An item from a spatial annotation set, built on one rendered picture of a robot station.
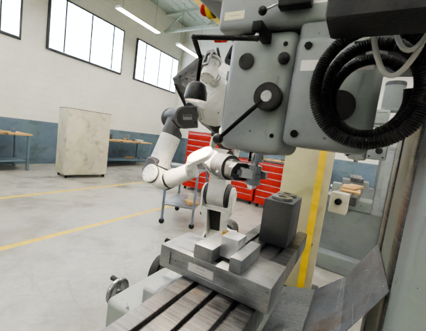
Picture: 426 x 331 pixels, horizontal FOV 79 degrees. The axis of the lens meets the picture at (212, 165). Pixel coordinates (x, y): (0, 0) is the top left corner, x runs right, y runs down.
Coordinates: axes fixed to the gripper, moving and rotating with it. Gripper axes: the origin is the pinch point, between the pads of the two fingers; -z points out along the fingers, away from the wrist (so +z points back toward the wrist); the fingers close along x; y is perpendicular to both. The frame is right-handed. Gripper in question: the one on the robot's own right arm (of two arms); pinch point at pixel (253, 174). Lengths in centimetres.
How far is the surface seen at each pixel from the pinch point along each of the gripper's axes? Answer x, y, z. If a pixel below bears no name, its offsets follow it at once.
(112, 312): -31, 55, 27
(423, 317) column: -3.8, 14.5, -46.7
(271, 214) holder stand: 27.1, 19.2, 12.8
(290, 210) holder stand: 30.4, 15.5, 6.2
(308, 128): -4.1, -14.7, -19.4
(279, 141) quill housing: -4.7, -10.9, -11.9
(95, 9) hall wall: 95, -347, 875
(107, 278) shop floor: 5, 126, 161
